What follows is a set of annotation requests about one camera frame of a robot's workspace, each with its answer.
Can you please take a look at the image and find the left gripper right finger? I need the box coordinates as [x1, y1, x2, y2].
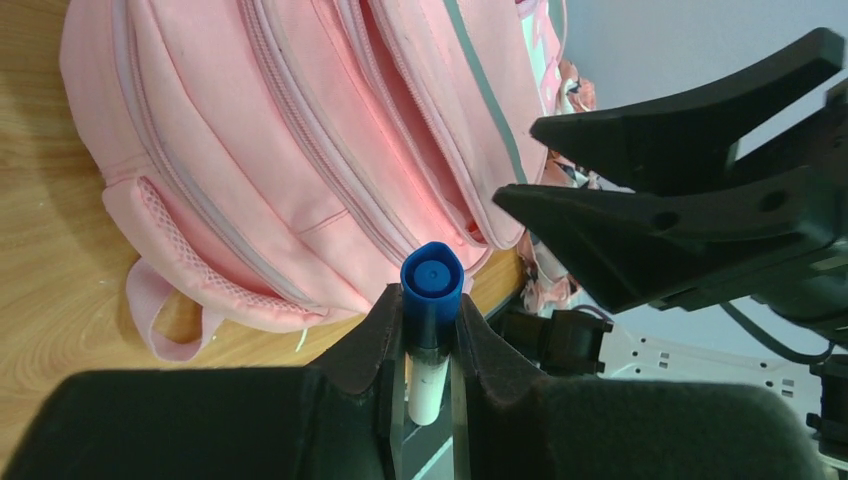
[451, 297, 825, 479]

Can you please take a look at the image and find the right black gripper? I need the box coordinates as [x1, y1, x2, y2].
[494, 27, 847, 332]

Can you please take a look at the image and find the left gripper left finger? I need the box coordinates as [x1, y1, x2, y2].
[5, 284, 403, 479]

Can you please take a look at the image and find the pink patterned cloth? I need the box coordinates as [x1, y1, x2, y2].
[516, 59, 604, 316]

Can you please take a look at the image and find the pink school backpack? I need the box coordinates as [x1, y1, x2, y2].
[60, 1, 567, 362]

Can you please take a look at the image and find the blue white marker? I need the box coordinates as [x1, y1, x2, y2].
[400, 242, 465, 426]

